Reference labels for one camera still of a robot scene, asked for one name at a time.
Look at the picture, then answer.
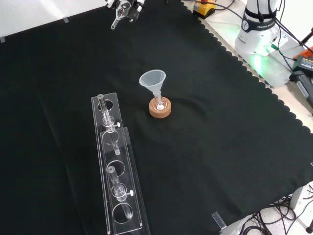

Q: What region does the black power tool body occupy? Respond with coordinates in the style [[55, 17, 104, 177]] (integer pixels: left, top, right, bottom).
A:
[[289, 70, 313, 110]]

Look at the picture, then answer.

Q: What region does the cork ring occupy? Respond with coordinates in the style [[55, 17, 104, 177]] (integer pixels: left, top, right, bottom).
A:
[[149, 96, 172, 118]]

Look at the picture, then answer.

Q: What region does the black floor cable bundle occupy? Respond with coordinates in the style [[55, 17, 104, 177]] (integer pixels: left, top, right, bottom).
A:
[[238, 183, 313, 235]]

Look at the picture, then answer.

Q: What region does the yellow emergency stop button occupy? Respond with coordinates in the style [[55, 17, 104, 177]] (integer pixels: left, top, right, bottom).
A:
[[193, 0, 216, 20]]

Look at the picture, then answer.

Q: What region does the small round-bottom glass flask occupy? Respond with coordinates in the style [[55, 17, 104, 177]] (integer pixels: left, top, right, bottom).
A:
[[153, 91, 168, 111]]

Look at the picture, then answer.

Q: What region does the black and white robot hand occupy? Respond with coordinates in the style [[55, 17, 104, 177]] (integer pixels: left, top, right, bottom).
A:
[[105, 0, 145, 24]]

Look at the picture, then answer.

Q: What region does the black scalloped bench cloth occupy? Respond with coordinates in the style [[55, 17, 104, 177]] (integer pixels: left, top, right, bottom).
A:
[[0, 0, 313, 235]]

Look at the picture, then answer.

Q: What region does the grey metal base plate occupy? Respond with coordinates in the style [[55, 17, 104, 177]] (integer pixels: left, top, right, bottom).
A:
[[204, 9, 302, 88]]

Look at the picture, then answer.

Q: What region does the orange and black charger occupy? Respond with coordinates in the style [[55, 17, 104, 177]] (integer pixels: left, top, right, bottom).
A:
[[292, 49, 313, 72]]

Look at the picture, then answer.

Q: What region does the clear acrylic funnel stand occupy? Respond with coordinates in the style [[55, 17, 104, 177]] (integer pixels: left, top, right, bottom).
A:
[[91, 92, 150, 235]]

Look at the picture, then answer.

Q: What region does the translucent plastic funnel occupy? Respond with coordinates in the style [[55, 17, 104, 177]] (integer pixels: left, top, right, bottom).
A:
[[139, 70, 167, 98]]

